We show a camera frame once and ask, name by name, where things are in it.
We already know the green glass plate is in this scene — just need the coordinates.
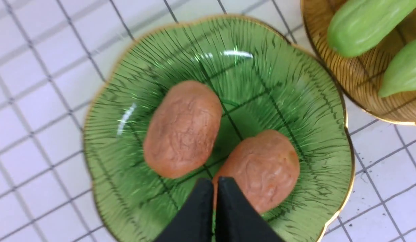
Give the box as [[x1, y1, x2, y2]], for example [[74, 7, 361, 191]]
[[83, 15, 355, 242]]

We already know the white grid tablecloth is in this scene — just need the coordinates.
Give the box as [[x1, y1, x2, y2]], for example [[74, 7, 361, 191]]
[[0, 0, 416, 242]]

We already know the brown potato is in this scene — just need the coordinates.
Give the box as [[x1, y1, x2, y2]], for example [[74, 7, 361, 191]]
[[143, 81, 223, 179], [212, 130, 300, 214]]

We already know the green bitter gourd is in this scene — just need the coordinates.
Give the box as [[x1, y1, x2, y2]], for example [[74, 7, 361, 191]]
[[327, 0, 416, 57], [378, 39, 416, 97]]

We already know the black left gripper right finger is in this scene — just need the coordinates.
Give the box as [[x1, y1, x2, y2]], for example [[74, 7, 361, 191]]
[[215, 176, 283, 242]]

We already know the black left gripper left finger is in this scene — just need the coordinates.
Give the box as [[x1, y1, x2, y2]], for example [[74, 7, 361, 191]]
[[154, 178, 214, 242]]

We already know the amber glass plate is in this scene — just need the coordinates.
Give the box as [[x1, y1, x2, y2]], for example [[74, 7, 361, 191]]
[[301, 0, 416, 126]]

